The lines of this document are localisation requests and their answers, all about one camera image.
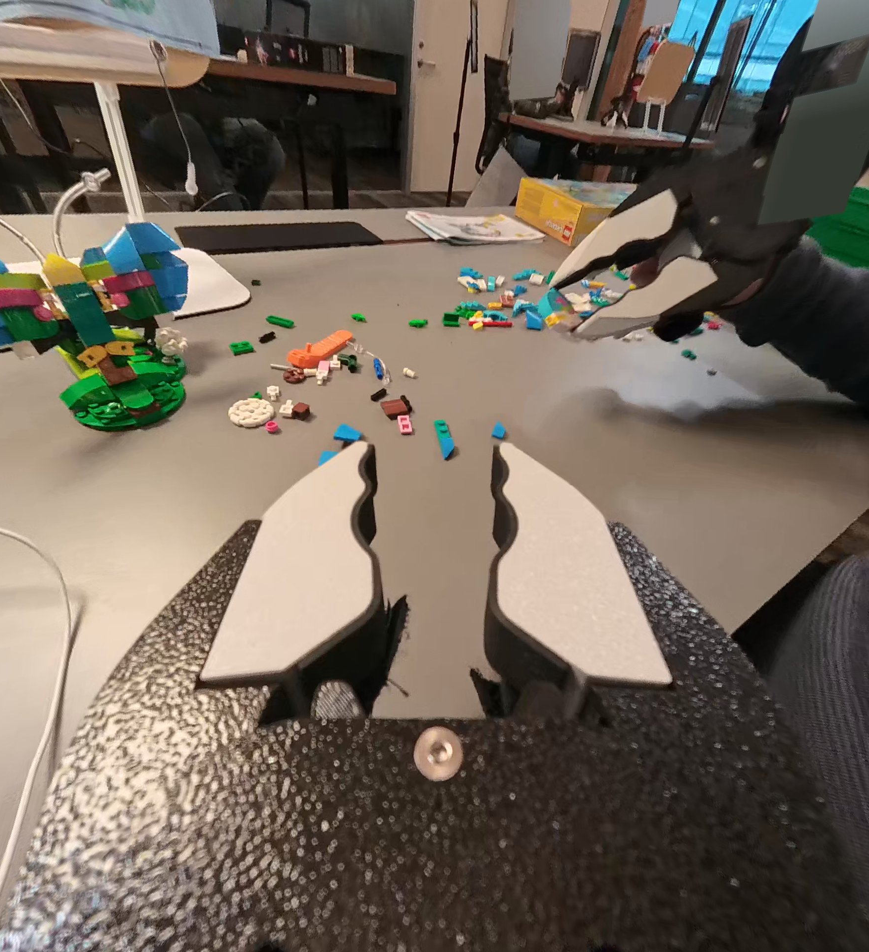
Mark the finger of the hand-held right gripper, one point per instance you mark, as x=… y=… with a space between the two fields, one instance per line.
x=665 y=297
x=627 y=227

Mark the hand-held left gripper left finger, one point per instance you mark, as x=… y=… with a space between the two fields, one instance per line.
x=293 y=580

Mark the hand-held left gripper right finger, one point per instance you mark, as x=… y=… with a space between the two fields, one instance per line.
x=575 y=587

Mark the small teal lego wing assembly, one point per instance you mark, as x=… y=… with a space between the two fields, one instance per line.
x=561 y=309

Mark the colourful lego butterfly model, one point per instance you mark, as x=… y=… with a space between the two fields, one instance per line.
x=85 y=312

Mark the person's right forearm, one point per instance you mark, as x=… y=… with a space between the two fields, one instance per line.
x=828 y=327

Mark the yellow lego box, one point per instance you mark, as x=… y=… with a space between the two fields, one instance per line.
x=553 y=208

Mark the pile of lego pieces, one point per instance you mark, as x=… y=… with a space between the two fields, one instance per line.
x=494 y=297

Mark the lego instruction booklet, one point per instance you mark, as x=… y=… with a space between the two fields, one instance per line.
x=471 y=225

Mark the white round lego plate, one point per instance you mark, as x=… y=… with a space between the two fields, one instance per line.
x=250 y=413

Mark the long blue lego slope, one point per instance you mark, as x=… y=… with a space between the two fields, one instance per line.
x=445 y=440

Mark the brown lego brick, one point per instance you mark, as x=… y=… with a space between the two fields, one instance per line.
x=395 y=407

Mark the scattered small lego bricks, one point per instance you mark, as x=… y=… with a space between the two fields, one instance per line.
x=323 y=368

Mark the wooden table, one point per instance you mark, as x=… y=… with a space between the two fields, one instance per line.
x=605 y=134

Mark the green plastic crate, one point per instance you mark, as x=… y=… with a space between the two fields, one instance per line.
x=862 y=230

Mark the beige board on white stand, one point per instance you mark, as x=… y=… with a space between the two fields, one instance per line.
x=666 y=71

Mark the black chair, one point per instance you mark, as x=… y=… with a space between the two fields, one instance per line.
x=495 y=104

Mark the black stand pole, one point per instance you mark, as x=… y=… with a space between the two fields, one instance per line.
x=460 y=111

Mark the white door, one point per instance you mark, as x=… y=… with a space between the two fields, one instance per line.
x=442 y=89

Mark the orange brick separator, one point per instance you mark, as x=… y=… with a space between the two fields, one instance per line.
x=319 y=349

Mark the white lamp base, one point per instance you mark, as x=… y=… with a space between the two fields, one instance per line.
x=215 y=286

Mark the black desk mat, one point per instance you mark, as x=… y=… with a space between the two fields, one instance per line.
x=278 y=236

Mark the brown wooden desk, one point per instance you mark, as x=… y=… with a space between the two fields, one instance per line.
x=300 y=78

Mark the dark backpack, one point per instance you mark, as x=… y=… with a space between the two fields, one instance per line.
x=218 y=160

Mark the white lamp pole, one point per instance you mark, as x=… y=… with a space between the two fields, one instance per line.
x=122 y=149

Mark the white desk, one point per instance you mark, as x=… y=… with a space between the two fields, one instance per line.
x=70 y=56

